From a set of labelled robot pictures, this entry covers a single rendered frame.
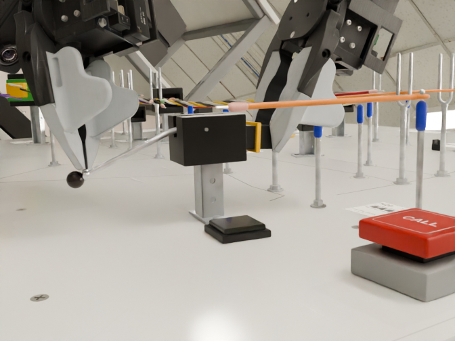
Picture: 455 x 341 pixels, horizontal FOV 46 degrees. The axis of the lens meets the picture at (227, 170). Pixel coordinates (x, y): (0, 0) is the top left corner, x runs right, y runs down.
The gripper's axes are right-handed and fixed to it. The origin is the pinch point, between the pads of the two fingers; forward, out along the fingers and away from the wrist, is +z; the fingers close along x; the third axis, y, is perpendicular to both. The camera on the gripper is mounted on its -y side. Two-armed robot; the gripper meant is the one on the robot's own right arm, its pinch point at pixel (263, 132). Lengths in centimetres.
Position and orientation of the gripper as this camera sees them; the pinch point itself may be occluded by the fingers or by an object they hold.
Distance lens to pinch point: 48.6
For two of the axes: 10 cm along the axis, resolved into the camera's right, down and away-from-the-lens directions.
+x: -3.8, -1.4, 9.1
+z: -3.6, 9.3, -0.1
